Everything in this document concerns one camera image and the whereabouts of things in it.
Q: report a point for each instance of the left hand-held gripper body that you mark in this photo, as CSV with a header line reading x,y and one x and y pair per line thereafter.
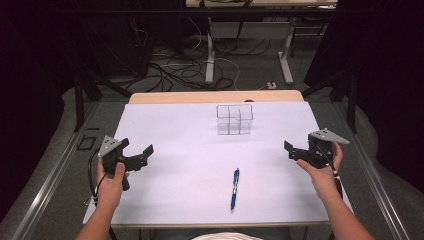
x,y
112,156

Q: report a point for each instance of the aluminium rail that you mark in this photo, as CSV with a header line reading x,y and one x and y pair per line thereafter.
x,y
376,186
50,186

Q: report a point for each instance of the person's right hand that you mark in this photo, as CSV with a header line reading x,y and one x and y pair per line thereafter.
x,y
321,180

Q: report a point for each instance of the person's left hand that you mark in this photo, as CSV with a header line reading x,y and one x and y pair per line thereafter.
x,y
111,186

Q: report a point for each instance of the clear acrylic organizer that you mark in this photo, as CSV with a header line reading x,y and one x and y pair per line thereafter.
x,y
234,119

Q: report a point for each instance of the white table mat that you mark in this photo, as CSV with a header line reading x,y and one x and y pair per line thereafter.
x,y
186,173

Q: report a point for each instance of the white desk with metal legs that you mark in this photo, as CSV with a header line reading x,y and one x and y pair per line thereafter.
x,y
210,50

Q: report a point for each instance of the white power strip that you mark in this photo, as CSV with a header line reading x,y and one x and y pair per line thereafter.
x,y
271,85

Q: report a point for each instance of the black curtain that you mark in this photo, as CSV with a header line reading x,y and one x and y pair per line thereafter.
x,y
30,100
390,83

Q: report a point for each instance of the blue pen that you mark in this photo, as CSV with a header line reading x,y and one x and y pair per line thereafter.
x,y
234,190

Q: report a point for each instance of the black metal stand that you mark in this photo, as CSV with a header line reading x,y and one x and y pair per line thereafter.
x,y
86,90
348,96

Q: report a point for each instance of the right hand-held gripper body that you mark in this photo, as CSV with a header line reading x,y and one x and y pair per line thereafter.
x,y
321,150

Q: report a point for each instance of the person's white clothing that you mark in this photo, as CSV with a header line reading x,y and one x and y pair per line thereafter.
x,y
226,236

